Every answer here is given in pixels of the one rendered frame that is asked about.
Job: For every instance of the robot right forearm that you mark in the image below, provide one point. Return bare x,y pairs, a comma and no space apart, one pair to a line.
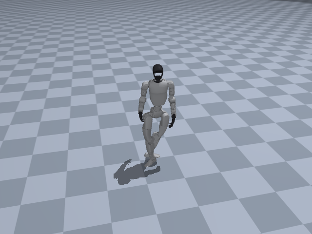
141,107

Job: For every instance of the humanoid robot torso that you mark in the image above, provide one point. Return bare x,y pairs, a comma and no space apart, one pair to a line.
158,96

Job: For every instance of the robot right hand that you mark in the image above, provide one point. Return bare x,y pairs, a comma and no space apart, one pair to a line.
140,116

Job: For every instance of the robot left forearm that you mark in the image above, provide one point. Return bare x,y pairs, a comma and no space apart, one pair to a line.
173,108

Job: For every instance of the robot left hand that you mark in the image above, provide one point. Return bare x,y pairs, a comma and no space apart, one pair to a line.
173,120

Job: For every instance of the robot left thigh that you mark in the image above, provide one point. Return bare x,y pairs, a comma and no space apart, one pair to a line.
162,126

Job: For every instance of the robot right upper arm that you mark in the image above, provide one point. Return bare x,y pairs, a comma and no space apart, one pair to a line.
145,86

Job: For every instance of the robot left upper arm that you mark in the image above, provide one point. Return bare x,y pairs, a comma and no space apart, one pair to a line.
171,86

